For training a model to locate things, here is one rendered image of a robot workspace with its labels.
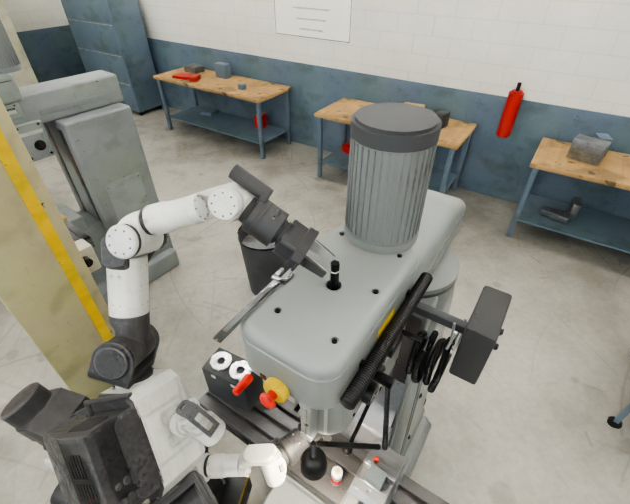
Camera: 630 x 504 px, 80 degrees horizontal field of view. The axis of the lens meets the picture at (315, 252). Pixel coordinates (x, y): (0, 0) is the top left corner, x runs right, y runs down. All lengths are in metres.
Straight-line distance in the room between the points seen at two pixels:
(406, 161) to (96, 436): 0.87
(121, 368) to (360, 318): 0.55
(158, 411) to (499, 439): 2.37
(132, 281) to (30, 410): 0.51
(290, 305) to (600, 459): 2.68
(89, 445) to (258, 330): 0.41
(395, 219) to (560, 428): 2.51
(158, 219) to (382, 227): 0.52
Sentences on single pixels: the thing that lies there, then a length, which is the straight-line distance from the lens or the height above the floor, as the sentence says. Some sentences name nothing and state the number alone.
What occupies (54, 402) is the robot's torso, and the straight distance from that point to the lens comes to 1.34.
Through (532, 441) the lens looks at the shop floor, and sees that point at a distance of 3.08.
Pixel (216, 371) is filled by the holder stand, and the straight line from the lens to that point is 1.69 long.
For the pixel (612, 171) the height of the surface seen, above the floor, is 0.88.
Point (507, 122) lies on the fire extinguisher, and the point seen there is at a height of 0.98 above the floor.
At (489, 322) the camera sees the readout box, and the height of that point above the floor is 1.72.
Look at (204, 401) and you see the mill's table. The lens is 1.85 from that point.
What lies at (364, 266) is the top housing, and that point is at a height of 1.89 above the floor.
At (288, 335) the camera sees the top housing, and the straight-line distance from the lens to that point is 0.78.
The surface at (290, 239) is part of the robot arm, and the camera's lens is 0.80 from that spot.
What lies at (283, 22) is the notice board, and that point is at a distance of 6.05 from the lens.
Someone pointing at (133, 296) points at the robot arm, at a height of 1.87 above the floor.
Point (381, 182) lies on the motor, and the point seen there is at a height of 2.09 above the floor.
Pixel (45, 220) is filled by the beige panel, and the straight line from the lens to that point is 2.37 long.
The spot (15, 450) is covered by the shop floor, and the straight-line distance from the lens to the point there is 3.33.
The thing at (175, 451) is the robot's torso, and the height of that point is 1.55.
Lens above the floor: 2.51
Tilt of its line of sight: 39 degrees down
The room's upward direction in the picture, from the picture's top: straight up
